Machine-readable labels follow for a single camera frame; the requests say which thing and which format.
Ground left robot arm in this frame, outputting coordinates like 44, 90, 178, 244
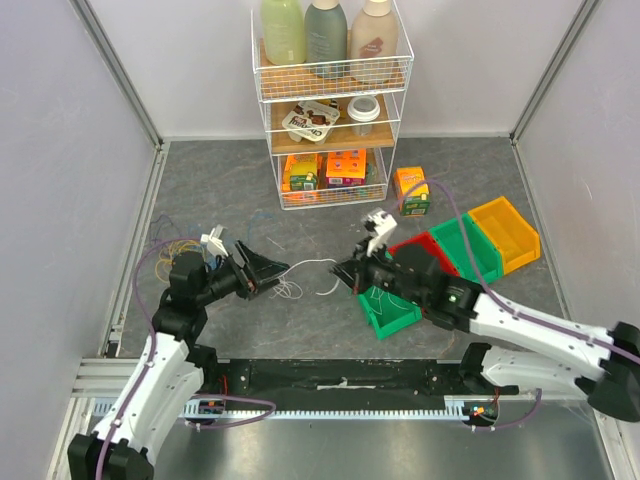
67, 241, 290, 479

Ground grey green bottle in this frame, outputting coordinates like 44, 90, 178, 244
304, 0, 348, 80

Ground pink orange box in rack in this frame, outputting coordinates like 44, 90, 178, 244
325, 149, 367, 188

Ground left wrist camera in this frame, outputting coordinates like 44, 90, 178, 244
200, 224, 229, 259

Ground rear green bin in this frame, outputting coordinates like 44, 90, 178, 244
429, 213, 503, 284

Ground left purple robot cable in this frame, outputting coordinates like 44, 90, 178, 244
94, 238, 211, 480

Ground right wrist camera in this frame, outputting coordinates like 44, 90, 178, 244
362, 208, 397, 257

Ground front green bin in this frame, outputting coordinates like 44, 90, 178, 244
357, 287, 422, 340

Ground sponge box on table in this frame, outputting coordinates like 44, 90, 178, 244
393, 166, 430, 217

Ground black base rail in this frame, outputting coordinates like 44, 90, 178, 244
200, 359, 472, 413

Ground white wire shelf rack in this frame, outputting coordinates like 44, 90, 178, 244
251, 1, 414, 210

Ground beige brown bottle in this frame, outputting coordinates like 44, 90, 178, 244
350, 0, 399, 85

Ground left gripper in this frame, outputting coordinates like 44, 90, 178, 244
196, 239, 290, 306

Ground light green bottle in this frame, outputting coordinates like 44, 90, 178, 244
260, 0, 306, 66

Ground clear cup with lid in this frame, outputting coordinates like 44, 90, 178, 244
347, 95, 380, 136

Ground green bin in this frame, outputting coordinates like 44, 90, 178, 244
429, 213, 503, 284
357, 287, 422, 340

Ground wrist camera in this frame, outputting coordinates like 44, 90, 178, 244
200, 224, 229, 259
362, 208, 397, 257

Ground yogurt cup pack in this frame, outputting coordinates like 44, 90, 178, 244
281, 100, 340, 145

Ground red bin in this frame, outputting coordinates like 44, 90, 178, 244
387, 231, 460, 276

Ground yellow bin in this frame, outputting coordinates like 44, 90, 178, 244
468, 196, 541, 276

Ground yellow cable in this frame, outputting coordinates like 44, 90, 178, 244
154, 239, 206, 281

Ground white cable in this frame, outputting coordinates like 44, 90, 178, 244
269, 258, 342, 301

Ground sponge box in rack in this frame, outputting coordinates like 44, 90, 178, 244
283, 153, 322, 192

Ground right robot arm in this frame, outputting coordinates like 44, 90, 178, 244
331, 244, 639, 423

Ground white cable duct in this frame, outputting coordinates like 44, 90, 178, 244
178, 398, 495, 422

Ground green sponges in rack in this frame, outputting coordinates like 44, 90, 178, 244
365, 163, 380, 185

